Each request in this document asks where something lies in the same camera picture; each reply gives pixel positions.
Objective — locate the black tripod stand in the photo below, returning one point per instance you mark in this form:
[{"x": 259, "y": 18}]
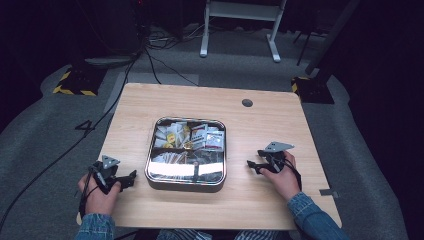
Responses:
[{"x": 305, "y": 43}]

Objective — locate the pile of yellow-white tea packets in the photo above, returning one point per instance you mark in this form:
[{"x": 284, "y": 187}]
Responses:
[{"x": 171, "y": 135}]

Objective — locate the person's striped trousers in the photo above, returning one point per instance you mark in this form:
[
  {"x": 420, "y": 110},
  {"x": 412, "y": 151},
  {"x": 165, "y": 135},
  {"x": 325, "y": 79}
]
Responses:
[{"x": 186, "y": 235}]

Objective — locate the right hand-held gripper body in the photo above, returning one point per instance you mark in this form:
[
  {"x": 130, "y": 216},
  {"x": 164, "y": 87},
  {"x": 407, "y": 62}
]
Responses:
[{"x": 276, "y": 160}]

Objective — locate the black-yellow striped stand base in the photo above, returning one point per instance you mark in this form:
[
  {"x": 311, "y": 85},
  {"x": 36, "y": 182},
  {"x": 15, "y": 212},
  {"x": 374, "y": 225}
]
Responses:
[
  {"x": 78, "y": 81},
  {"x": 313, "y": 90}
]

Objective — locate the person's right hand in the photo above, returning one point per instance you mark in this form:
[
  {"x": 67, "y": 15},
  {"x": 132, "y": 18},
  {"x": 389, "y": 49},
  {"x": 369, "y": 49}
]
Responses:
[{"x": 286, "y": 181}]

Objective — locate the grey tape strip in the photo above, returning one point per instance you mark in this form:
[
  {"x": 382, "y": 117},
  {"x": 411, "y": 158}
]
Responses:
[{"x": 328, "y": 193}]

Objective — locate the pile of red-white packets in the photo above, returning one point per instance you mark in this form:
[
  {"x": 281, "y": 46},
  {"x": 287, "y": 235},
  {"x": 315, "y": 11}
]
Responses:
[{"x": 208, "y": 137}]

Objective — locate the clear lid with metal rim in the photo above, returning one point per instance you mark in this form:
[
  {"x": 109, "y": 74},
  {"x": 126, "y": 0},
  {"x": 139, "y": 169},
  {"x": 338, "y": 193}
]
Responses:
[{"x": 173, "y": 170}]

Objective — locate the dark slanted metal pole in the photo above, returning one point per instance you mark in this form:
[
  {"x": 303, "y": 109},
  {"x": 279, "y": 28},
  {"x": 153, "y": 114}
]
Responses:
[{"x": 328, "y": 38}]

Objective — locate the white metal desk frame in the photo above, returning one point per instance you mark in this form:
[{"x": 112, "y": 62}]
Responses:
[{"x": 240, "y": 11}]

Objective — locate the person's left hand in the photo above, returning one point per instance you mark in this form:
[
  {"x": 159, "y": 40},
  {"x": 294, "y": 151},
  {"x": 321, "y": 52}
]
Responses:
[{"x": 96, "y": 200}]

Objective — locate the pile of white-brown stick packets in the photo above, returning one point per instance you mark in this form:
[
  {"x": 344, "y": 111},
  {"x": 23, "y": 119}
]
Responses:
[{"x": 171, "y": 158}]

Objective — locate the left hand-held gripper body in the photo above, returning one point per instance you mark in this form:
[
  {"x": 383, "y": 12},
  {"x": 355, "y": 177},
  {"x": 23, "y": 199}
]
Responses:
[{"x": 106, "y": 173}]

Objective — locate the brown compartment box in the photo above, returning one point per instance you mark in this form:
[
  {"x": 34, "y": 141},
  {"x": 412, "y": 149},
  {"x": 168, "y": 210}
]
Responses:
[{"x": 185, "y": 188}]

